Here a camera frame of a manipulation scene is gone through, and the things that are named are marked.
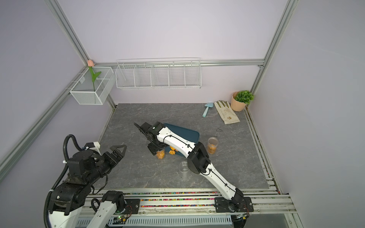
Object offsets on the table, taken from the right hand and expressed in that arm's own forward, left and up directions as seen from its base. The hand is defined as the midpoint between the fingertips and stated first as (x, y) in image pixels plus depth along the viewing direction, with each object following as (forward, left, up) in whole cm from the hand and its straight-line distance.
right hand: (158, 148), depth 88 cm
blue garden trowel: (+43, -36, -6) cm, 56 cm away
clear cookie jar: (-3, -1, -2) cm, 4 cm away
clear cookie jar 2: (+1, -33, +4) cm, 33 cm away
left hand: (-12, +12, +19) cm, 26 cm away
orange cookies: (+1, -8, -6) cm, 10 cm away
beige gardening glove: (+34, -51, -7) cm, 62 cm away
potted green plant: (+38, -59, +6) cm, 70 cm away
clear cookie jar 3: (-12, -16, -8) cm, 21 cm away
